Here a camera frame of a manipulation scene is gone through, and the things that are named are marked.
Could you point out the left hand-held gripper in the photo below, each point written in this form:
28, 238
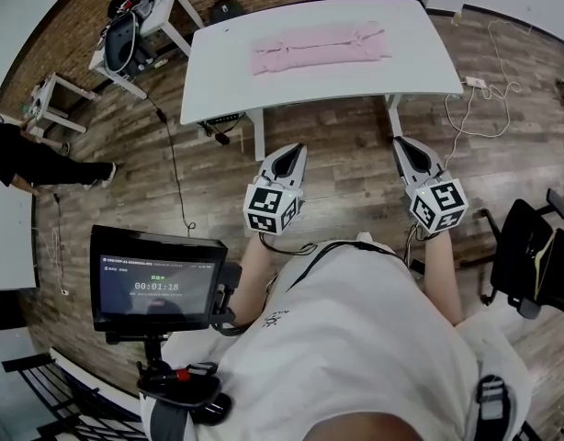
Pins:
270, 209

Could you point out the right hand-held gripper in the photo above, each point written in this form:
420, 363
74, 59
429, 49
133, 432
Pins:
438, 207

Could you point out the pink robe garment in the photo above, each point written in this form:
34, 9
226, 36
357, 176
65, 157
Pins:
319, 48

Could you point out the person's right forearm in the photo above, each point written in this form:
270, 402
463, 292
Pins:
440, 278

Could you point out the person's left forearm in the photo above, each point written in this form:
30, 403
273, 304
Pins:
252, 283

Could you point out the black power adapter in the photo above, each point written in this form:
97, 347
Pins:
222, 137

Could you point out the black under-table control box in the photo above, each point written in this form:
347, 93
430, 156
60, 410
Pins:
224, 118

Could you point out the person's right white shoe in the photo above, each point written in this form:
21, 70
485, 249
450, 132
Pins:
364, 236

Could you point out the white power strip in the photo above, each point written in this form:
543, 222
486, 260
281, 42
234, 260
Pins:
476, 82

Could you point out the small black adapter box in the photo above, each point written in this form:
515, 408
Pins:
416, 267

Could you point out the large white table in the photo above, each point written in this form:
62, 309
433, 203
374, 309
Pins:
217, 85

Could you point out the black office chair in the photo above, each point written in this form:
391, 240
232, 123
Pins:
525, 246

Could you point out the small pale bottle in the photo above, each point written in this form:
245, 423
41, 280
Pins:
456, 17

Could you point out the black backpack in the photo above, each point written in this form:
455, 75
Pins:
227, 9

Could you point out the black bag yellow trim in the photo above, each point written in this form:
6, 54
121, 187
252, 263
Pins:
555, 264

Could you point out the black monitor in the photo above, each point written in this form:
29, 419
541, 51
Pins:
153, 287

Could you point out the person's white t-shirt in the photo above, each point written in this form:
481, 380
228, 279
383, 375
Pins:
346, 338

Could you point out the small white side table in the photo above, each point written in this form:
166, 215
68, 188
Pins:
52, 104
158, 16

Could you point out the dark blue oval pad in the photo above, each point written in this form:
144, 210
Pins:
119, 46

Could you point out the black monitor mount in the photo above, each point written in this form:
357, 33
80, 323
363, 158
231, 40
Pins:
181, 384

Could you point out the black metal frame chair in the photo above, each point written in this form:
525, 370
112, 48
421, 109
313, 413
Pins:
57, 402

